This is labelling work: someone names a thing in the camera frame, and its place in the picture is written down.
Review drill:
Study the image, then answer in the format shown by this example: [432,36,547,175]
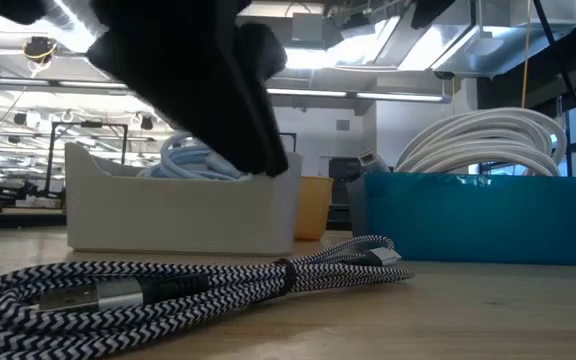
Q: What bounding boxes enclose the black hanging cable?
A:
[531,0,576,150]

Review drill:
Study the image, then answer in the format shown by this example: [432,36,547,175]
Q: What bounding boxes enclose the long ceiling light strip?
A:
[0,74,452,104]

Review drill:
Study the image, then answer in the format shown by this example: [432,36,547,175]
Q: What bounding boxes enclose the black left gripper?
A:
[87,0,290,177]

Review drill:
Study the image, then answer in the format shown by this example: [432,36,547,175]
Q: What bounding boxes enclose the teal plastic bin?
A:
[362,171,576,267]

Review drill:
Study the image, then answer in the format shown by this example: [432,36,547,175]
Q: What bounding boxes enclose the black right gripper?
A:
[410,0,457,30]

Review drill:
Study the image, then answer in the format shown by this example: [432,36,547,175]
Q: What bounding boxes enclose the light grey plastic bin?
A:
[64,141,303,257]

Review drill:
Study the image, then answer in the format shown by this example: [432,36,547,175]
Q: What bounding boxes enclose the silver rectangular ventilation duct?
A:
[397,0,576,79]

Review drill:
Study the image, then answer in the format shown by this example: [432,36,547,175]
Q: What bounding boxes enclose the large black rig frame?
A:
[45,121,130,199]

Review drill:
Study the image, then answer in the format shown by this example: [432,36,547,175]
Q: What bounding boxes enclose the black white braided cable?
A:
[0,234,416,360]

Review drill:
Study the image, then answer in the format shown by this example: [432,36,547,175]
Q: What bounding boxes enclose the dark grey plastic bin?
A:
[343,169,369,239]

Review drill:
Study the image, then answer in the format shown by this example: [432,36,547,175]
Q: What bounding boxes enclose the grey ceiling box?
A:
[291,12,325,43]

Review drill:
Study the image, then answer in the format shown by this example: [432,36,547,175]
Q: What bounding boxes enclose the yellow plastic bin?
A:
[294,175,335,242]

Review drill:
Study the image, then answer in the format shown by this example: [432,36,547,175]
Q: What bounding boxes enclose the yellow hanging cord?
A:
[520,0,533,109]

